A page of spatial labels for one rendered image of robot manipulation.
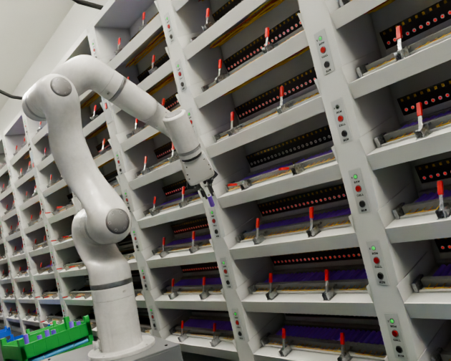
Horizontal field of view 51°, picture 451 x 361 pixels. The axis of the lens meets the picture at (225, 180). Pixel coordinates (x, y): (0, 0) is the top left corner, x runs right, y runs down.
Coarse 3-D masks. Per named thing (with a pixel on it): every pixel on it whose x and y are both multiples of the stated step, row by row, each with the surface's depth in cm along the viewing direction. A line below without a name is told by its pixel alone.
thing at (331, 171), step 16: (272, 160) 181; (336, 160) 135; (240, 176) 191; (288, 176) 153; (304, 176) 146; (320, 176) 142; (336, 176) 137; (224, 192) 185; (240, 192) 171; (256, 192) 165; (272, 192) 159
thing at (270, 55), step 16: (272, 32) 171; (288, 32) 166; (304, 32) 138; (256, 48) 179; (272, 48) 153; (288, 48) 144; (304, 48) 160; (240, 64) 188; (256, 64) 156; (272, 64) 151; (208, 80) 191; (224, 80) 169; (240, 80) 164; (208, 96) 179
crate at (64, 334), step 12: (60, 324) 212; (84, 324) 200; (36, 336) 204; (48, 336) 188; (60, 336) 192; (72, 336) 195; (84, 336) 199; (12, 348) 185; (24, 348) 181; (36, 348) 184; (48, 348) 187
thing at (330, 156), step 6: (318, 156) 149; (324, 156) 145; (330, 156) 143; (300, 162) 155; (306, 162) 151; (312, 162) 149; (318, 162) 146; (324, 162) 143; (264, 174) 167; (270, 174) 165; (276, 174) 162; (282, 174) 158; (252, 180) 173; (258, 180) 170; (228, 186) 184; (234, 186) 181
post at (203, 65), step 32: (160, 0) 194; (192, 0) 195; (192, 32) 191; (192, 64) 188; (224, 64) 198; (192, 96) 186; (224, 96) 195; (224, 160) 188; (224, 224) 182; (224, 256) 184; (224, 288) 187; (256, 320) 182
